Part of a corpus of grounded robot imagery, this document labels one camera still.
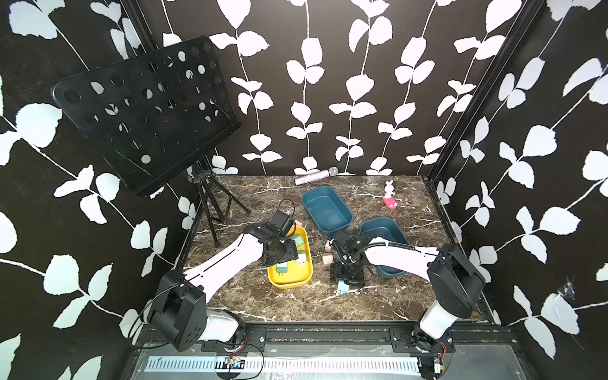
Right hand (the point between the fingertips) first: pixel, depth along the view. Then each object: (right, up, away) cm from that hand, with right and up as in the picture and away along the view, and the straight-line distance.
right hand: (334, 282), depth 83 cm
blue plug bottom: (+3, -2, 0) cm, 4 cm away
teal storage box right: (+25, +16, +17) cm, 34 cm away
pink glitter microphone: (-5, +41, +35) cm, 54 cm away
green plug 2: (-19, +4, +4) cm, 20 cm away
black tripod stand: (-45, +37, -4) cm, 58 cm away
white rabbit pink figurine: (+29, +29, +28) cm, 50 cm away
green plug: (-13, +13, +12) cm, 22 cm away
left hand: (-15, +10, 0) cm, 18 cm away
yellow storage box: (-13, +2, +5) cm, 14 cm away
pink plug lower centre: (-2, +6, +5) cm, 9 cm away
